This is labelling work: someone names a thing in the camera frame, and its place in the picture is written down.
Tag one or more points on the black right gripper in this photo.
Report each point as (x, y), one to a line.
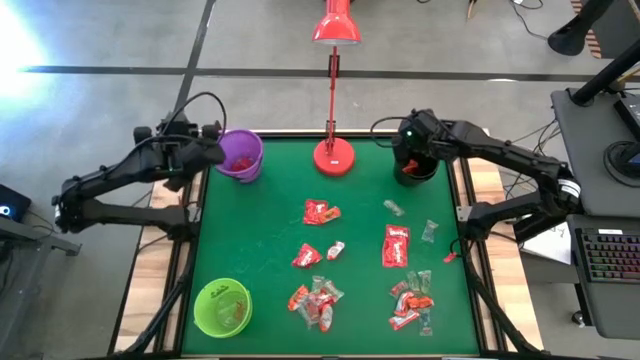
(417, 140)

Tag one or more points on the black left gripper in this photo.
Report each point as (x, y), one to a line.
(180, 150)

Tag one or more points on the red candy pack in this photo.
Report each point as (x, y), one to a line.
(242, 164)
(313, 211)
(397, 234)
(306, 256)
(395, 257)

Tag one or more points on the clear green candy wrapper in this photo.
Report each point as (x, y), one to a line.
(429, 231)

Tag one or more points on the red white candy wrapper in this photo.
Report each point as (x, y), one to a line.
(335, 250)
(403, 303)

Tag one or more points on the small red candy wrapper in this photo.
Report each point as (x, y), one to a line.
(398, 288)

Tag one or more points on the clear candy wrapper red print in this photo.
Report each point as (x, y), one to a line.
(335, 289)

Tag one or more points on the orange white printed candy wrapper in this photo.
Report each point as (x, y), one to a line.
(326, 320)

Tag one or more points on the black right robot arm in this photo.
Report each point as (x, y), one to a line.
(510, 155)

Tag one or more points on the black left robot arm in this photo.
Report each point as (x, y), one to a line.
(125, 215)

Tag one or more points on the red white candy bar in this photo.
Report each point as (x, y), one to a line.
(404, 320)

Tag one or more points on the purple plastic bucket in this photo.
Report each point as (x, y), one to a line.
(250, 142)

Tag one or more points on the black plastic bucket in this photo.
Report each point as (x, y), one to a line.
(415, 181)

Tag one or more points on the red desk lamp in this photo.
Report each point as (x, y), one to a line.
(334, 160)

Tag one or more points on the green table mat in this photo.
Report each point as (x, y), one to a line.
(250, 250)

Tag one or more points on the small red connector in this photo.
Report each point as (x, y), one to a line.
(450, 257)

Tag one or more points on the green plastic bucket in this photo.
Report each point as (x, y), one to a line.
(210, 320)

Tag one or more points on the grey desk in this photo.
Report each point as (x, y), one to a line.
(585, 150)

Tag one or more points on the white paper sheet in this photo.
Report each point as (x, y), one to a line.
(550, 250)

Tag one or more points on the grey stand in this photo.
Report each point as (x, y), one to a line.
(40, 235)

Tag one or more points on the black stand foot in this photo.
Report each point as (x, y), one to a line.
(575, 32)

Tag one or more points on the black pole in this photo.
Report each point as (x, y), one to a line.
(605, 77)

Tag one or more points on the striped floor mat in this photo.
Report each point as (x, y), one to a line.
(595, 47)

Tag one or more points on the black tablet blue light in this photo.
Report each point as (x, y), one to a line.
(12, 202)

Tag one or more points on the black round device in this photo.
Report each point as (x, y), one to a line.
(622, 160)

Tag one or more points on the backlit black keyboard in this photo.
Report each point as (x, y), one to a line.
(610, 255)

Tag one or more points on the grey keyboard shelf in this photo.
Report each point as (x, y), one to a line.
(615, 310)

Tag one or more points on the black metal table frame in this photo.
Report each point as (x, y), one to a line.
(474, 300)

